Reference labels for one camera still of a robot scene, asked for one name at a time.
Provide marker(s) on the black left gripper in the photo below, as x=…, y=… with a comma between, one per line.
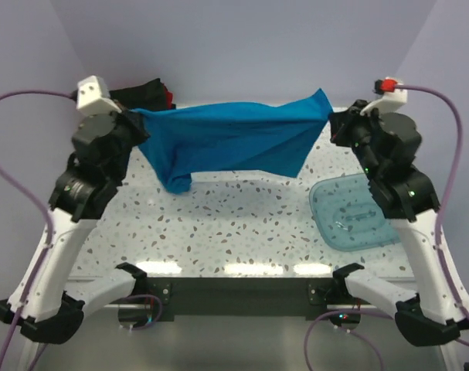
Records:
x=130, y=126

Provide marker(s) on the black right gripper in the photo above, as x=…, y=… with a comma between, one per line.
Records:
x=343, y=126

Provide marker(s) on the blue t shirt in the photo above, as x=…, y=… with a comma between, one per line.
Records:
x=237, y=136

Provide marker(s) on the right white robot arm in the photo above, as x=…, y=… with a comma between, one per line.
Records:
x=438, y=310

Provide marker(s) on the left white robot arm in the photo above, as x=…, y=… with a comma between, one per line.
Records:
x=41, y=307

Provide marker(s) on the folded black t shirt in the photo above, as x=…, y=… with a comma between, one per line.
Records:
x=149, y=96

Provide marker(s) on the folded red t shirt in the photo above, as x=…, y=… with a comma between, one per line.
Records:
x=169, y=98

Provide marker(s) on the translucent blue plastic bin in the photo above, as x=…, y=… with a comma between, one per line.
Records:
x=347, y=216

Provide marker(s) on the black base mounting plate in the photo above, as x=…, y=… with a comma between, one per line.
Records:
x=229, y=296

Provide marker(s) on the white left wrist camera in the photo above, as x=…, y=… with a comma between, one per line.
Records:
x=93, y=97

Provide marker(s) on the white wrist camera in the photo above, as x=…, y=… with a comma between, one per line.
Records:
x=93, y=97
x=390, y=97

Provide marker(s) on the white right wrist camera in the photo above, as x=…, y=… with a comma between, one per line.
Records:
x=390, y=97

